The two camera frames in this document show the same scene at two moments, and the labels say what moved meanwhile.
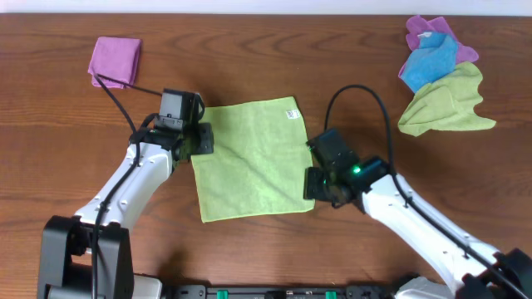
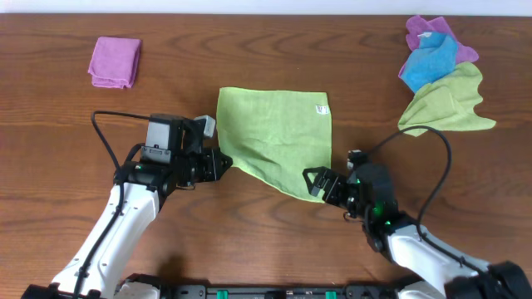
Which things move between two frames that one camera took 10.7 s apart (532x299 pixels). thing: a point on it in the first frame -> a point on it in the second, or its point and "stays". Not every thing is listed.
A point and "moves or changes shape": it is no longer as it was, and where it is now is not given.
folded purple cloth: x=117 y=59 stays
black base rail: x=281 y=292 stays
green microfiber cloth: x=258 y=160 moves or changes shape
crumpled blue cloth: x=435 y=56 stays
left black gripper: x=203 y=139 -> x=212 y=164
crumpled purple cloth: x=417 y=25 stays
